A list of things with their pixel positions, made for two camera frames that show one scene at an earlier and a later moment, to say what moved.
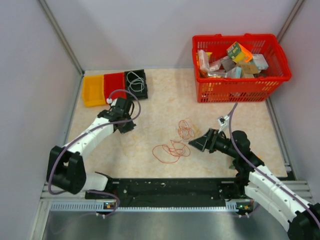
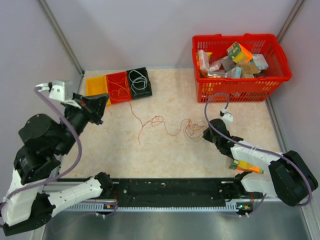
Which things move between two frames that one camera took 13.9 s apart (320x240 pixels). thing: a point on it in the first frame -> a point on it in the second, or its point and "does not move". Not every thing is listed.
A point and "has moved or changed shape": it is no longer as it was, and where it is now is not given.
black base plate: x=171 y=192 does not move
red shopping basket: x=237 y=90 does not move
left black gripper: x=124 y=130 -> x=94 y=106
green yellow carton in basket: x=238 y=54 does not move
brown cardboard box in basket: x=248 y=70 does not move
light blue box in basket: x=260 y=61 does not move
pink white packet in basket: x=203 y=60 does not move
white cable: x=131 y=83 has moved or changed shape
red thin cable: x=171 y=153 -> x=191 y=128
